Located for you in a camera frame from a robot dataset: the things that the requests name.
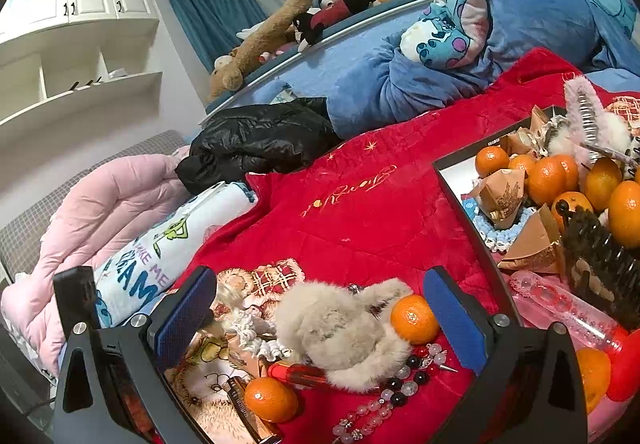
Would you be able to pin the blue curtain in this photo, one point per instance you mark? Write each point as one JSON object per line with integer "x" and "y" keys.
{"x": 210, "y": 14}

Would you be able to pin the cream lace scrunchie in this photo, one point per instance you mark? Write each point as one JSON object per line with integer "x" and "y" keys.
{"x": 250, "y": 329}

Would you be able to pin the pink fluffy hair clip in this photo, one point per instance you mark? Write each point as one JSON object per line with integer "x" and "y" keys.
{"x": 595, "y": 119}

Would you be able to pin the black rectangular box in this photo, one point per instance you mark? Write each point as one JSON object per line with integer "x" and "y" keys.
{"x": 465, "y": 219}

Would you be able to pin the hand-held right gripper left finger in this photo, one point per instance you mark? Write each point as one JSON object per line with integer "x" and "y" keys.
{"x": 182, "y": 319}

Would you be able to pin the beige fluffy hair clip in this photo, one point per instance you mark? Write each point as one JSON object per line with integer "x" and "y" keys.
{"x": 340, "y": 334}

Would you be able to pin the light blue lace scrunchie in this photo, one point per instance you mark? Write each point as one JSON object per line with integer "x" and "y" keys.
{"x": 492, "y": 231}

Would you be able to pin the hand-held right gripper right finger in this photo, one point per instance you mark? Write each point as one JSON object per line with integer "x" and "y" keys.
{"x": 455, "y": 319}

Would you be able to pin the black and red mouse plush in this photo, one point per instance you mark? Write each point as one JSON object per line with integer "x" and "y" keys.
{"x": 340, "y": 9}

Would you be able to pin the black puffer jacket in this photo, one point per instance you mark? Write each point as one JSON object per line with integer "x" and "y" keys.
{"x": 260, "y": 139}

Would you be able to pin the brown triangular snack packet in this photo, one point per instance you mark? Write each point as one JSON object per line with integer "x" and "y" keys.
{"x": 537, "y": 244}
{"x": 502, "y": 194}
{"x": 542, "y": 119}
{"x": 517, "y": 142}

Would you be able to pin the brown long dog plush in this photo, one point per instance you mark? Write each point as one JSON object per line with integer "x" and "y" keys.
{"x": 265, "y": 39}

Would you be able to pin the pink quilt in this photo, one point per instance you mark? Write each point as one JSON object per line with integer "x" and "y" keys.
{"x": 100, "y": 214}

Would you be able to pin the mandarin orange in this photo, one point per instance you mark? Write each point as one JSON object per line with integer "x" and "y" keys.
{"x": 270, "y": 399}
{"x": 414, "y": 318}

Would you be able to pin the beaded silver hairpin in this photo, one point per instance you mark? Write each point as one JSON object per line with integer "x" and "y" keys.
{"x": 435, "y": 356}

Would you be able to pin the blue bed sheet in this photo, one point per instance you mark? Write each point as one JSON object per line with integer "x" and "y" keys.
{"x": 320, "y": 69}

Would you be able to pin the blue window ledge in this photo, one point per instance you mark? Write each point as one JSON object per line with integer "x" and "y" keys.
{"x": 350, "y": 24}

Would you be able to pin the red round plastic item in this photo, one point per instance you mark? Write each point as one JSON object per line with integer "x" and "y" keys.
{"x": 625, "y": 369}

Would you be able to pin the red bear-print blanket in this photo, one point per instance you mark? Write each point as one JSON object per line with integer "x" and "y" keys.
{"x": 375, "y": 214}

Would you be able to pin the white cartoon-print folded blanket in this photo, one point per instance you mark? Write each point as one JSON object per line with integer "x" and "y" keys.
{"x": 150, "y": 264}

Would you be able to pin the blue cartoon-print quilt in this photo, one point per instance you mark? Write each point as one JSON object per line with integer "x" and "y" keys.
{"x": 500, "y": 34}

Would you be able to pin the pink plush toy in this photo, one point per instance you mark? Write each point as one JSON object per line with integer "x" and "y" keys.
{"x": 277, "y": 52}

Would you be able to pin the pink clear plastic tube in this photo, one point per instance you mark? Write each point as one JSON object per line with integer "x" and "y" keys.
{"x": 565, "y": 304}

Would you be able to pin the pile of mandarins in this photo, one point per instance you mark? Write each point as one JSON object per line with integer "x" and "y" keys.
{"x": 547, "y": 179}

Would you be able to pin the red lip balm tube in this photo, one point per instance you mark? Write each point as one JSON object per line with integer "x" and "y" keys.
{"x": 300, "y": 374}

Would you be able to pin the white wall shelf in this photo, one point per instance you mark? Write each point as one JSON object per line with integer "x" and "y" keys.
{"x": 100, "y": 89}

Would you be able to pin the white plush toy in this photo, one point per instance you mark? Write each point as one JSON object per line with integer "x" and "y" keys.
{"x": 252, "y": 30}

